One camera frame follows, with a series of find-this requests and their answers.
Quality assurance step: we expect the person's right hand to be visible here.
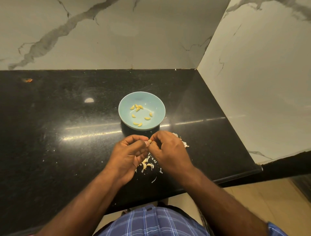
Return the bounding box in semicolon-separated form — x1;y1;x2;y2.
148;130;195;178

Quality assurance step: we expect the person's left hand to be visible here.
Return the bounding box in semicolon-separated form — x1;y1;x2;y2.
105;135;150;186

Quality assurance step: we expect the garlic peel scrap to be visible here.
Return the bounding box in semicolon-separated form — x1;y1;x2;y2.
172;132;190;148

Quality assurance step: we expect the light blue bowl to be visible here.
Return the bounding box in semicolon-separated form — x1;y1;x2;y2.
118;91;166;131

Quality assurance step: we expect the cluster of peeled garlic cloves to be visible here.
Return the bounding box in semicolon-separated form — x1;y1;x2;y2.
129;103;155;128

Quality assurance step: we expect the person's right forearm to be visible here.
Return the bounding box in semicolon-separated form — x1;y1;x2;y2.
181;166;269;236

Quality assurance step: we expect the person's left forearm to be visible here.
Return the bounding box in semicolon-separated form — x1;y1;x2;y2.
36;173;124;236

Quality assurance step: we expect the blue plaid shirt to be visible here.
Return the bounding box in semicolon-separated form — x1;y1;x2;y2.
97;206;288;236

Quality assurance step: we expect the black cabinet trim strip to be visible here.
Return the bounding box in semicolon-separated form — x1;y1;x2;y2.
198;214;213;236

